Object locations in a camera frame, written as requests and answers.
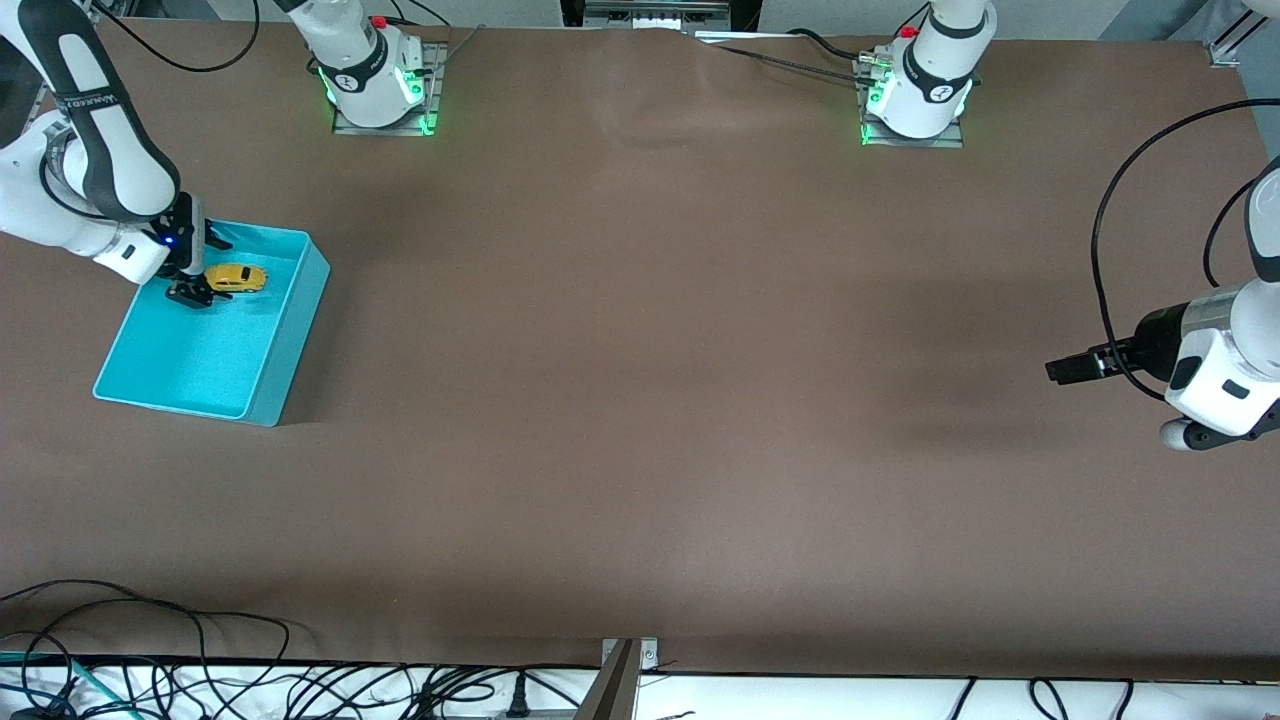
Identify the teal cable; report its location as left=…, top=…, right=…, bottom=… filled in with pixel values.
left=0, top=650, right=106, bottom=713

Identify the aluminium frame profile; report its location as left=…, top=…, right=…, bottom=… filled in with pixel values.
left=1205, top=0, right=1266, bottom=69

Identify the metal bracket plate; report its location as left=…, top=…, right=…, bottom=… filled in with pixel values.
left=600, top=637, right=661, bottom=673

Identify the grey power strip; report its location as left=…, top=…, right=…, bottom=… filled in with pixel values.
left=585, top=0, right=731, bottom=26

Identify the grey metal bar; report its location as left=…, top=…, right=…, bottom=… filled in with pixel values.
left=575, top=640, right=641, bottom=720

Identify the brown table cover sheet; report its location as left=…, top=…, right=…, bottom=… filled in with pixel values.
left=0, top=15, right=1280, bottom=681

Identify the yellow toy beetle car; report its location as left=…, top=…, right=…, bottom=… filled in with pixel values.
left=204, top=263, right=270, bottom=295

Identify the thick black table cable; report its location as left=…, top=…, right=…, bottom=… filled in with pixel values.
left=785, top=28, right=871, bottom=61

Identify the thin black table cable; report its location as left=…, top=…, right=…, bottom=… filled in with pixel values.
left=695, top=30, right=891, bottom=86

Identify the black looped floor cable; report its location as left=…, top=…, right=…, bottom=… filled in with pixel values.
left=0, top=578, right=293, bottom=720

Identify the black cable tangle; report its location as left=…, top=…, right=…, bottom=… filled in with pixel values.
left=150, top=660, right=601, bottom=720

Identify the turquoise plastic bin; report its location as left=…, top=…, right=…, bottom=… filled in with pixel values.
left=92, top=220, right=332, bottom=429

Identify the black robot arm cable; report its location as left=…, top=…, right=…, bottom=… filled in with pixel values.
left=1090, top=98, right=1280, bottom=401
left=90, top=0, right=263, bottom=73

